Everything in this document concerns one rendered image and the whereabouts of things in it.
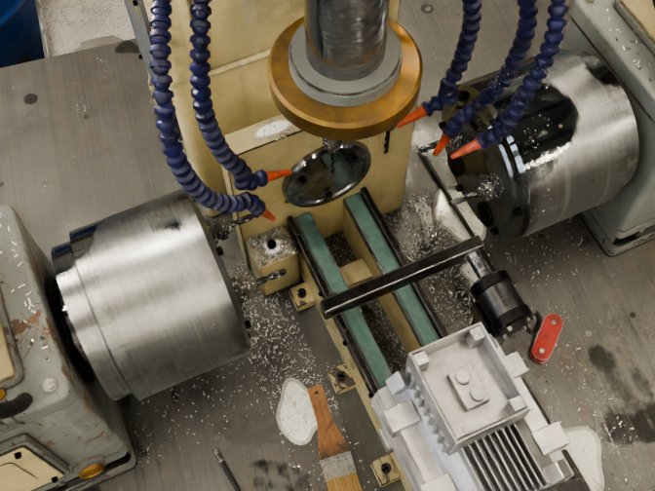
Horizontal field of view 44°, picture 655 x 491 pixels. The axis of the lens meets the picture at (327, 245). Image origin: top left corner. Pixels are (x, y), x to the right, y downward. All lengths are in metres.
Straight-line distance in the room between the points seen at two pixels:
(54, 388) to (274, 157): 0.43
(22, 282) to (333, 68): 0.47
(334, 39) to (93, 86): 0.90
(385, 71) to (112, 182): 0.75
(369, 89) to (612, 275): 0.71
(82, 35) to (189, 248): 1.41
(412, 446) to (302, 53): 0.49
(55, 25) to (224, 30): 1.33
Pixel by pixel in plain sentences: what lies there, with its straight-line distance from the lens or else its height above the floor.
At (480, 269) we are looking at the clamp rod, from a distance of 1.17.
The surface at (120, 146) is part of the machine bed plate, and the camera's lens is 1.58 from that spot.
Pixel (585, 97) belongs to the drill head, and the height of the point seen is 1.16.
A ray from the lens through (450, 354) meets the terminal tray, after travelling 1.01.
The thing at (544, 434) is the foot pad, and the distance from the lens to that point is 1.05.
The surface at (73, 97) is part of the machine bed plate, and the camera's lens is 1.68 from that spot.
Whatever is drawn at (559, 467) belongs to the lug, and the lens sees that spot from 1.03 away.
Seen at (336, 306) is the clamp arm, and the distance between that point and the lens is 1.12.
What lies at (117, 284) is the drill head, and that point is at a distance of 1.02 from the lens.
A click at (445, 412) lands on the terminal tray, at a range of 0.99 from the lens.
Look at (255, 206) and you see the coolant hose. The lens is 1.02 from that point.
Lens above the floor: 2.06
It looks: 63 degrees down
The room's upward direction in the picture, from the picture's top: 1 degrees counter-clockwise
